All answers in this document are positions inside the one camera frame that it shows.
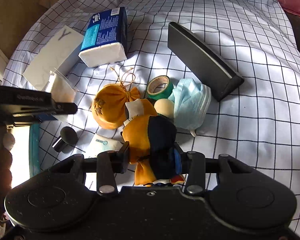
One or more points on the beige ball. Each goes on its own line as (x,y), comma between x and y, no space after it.
(165,107)

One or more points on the white cardboard box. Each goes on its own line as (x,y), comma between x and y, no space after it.
(60,53)

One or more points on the checked white tablecloth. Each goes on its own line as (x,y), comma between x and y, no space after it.
(259,123)

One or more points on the clear bag with white pad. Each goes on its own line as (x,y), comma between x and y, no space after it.
(61,89)

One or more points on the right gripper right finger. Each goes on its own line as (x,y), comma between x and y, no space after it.
(193,165)

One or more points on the small white wipes packet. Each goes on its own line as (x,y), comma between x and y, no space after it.
(101,144)

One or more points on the black round-headed brush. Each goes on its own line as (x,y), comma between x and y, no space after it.
(67,137)

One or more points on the orange and black plush toy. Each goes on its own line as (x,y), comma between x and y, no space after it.
(151,140)

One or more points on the orange drawstring pouch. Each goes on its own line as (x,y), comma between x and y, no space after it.
(108,106)

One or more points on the blue tissue pack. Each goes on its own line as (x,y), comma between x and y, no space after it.
(105,39)

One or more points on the green tape roll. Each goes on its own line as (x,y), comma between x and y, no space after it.
(159,87)

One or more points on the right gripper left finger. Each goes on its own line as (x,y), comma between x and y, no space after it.
(108,164)

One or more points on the black flat case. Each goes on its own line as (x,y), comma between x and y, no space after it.
(206,65)

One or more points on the light blue face mask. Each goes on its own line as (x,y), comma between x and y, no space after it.
(191,102)

